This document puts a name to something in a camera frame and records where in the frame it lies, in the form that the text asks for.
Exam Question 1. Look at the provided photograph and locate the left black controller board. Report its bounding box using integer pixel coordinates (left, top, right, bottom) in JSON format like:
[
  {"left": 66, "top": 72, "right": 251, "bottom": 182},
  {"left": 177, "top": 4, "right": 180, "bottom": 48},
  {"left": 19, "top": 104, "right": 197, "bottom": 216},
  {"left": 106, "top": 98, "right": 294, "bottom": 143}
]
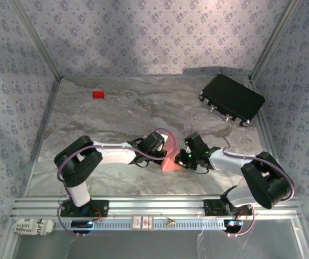
[{"left": 71, "top": 220, "right": 94, "bottom": 233}]

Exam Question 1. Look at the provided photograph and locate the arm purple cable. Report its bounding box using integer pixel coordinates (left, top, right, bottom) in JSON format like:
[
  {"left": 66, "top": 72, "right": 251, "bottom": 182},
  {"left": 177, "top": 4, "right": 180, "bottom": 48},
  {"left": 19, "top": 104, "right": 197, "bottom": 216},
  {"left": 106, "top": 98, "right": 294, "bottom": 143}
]
[
  {"left": 56, "top": 128, "right": 177, "bottom": 238},
  {"left": 186, "top": 131, "right": 296, "bottom": 238}
]

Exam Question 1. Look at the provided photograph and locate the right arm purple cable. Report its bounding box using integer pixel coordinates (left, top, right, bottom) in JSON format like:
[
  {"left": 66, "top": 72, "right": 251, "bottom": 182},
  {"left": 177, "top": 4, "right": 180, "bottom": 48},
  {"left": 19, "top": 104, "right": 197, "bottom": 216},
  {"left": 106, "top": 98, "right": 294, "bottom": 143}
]
[{"left": 186, "top": 131, "right": 296, "bottom": 238}]

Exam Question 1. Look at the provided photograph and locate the aluminium table side rail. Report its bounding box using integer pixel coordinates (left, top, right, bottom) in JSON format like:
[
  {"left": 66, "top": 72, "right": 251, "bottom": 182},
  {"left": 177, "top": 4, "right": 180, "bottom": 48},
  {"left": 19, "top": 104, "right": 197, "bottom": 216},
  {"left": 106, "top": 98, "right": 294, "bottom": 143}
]
[
  {"left": 22, "top": 78, "right": 62, "bottom": 197},
  {"left": 251, "top": 79, "right": 289, "bottom": 196}
]

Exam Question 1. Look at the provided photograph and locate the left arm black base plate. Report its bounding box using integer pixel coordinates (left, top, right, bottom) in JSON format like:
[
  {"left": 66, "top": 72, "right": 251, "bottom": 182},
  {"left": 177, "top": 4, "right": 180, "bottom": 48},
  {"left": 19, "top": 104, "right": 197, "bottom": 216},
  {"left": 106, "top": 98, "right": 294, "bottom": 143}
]
[{"left": 59, "top": 199, "right": 109, "bottom": 218}]

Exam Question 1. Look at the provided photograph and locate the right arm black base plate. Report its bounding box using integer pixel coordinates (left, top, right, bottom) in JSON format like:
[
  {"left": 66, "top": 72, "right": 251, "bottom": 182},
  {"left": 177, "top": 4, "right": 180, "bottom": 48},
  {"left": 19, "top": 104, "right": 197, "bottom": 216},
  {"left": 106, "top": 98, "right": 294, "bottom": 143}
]
[{"left": 203, "top": 199, "right": 253, "bottom": 217}]

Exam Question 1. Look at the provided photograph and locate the aluminium frame post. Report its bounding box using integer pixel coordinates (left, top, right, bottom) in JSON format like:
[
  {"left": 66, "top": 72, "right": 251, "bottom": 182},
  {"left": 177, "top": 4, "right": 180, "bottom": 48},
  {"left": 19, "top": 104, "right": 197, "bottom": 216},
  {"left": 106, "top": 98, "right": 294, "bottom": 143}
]
[
  {"left": 248, "top": 0, "right": 303, "bottom": 81},
  {"left": 8, "top": 0, "right": 63, "bottom": 80}
]

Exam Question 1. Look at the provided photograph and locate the slotted grey cable duct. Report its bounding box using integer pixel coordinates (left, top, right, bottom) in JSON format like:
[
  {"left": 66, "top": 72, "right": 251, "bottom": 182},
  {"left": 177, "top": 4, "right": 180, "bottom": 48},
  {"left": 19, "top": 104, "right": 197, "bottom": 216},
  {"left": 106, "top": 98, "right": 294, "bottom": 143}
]
[{"left": 53, "top": 219, "right": 229, "bottom": 231}]

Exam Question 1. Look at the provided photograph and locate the small brass clip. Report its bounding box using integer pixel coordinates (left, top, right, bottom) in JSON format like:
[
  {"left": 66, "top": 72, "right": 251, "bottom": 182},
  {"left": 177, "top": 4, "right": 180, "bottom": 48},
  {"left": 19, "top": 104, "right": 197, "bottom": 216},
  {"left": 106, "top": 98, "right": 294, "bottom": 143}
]
[{"left": 159, "top": 213, "right": 176, "bottom": 230}]

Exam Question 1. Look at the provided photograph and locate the aluminium mounting rail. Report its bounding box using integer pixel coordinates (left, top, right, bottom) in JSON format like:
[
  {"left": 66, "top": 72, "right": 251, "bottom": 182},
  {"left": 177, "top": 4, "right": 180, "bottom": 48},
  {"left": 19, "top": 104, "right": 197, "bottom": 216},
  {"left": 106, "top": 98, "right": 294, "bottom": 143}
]
[{"left": 10, "top": 196, "right": 303, "bottom": 219}]

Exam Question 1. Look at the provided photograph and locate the grey flat panel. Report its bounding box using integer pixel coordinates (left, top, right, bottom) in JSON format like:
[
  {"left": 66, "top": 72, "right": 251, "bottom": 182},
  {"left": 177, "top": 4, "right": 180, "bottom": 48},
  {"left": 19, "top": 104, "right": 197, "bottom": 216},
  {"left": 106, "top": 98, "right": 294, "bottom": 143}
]
[{"left": 13, "top": 230, "right": 306, "bottom": 259}]

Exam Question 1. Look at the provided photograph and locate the pink square paper sheet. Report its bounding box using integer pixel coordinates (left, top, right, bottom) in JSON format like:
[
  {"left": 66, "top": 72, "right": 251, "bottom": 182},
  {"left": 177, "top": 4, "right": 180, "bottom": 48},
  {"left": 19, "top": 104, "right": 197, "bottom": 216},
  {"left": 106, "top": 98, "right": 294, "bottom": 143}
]
[{"left": 160, "top": 131, "right": 188, "bottom": 173}]

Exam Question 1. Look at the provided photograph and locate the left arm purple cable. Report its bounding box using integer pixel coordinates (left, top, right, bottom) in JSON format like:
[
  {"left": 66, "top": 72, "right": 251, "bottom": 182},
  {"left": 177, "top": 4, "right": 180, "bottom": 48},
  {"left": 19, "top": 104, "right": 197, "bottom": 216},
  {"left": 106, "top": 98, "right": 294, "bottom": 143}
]
[{"left": 56, "top": 128, "right": 177, "bottom": 238}]

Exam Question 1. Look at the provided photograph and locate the right black controller board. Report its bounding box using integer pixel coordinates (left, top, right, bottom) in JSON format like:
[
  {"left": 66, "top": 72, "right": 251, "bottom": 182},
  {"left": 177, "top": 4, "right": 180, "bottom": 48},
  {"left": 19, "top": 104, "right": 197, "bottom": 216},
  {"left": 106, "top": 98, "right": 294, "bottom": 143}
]
[{"left": 223, "top": 219, "right": 244, "bottom": 233}]

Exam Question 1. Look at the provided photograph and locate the black case with metal handle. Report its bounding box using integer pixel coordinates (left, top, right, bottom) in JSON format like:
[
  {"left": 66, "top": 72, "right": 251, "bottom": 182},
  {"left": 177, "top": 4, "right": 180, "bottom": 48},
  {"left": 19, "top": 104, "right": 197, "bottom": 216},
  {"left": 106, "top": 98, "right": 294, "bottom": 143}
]
[{"left": 198, "top": 73, "right": 266, "bottom": 127}]

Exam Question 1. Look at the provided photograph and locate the small card on rail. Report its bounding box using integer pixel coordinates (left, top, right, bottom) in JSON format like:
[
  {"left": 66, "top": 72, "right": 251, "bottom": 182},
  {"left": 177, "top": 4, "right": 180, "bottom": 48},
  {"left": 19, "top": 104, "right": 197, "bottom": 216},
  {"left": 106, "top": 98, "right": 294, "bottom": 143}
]
[{"left": 131, "top": 214, "right": 155, "bottom": 232}]

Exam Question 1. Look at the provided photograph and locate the black controller board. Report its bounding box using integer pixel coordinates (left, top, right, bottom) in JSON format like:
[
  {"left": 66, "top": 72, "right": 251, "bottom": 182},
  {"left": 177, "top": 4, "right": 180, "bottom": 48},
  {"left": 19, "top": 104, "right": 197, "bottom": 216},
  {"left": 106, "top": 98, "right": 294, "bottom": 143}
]
[
  {"left": 223, "top": 219, "right": 244, "bottom": 233},
  {"left": 71, "top": 220, "right": 94, "bottom": 233}
]

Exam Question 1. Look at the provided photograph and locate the white label tag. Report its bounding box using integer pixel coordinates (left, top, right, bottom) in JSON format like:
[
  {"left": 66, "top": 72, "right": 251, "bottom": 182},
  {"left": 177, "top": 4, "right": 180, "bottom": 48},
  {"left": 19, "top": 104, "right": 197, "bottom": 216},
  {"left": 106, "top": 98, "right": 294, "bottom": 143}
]
[{"left": 11, "top": 217, "right": 54, "bottom": 237}]

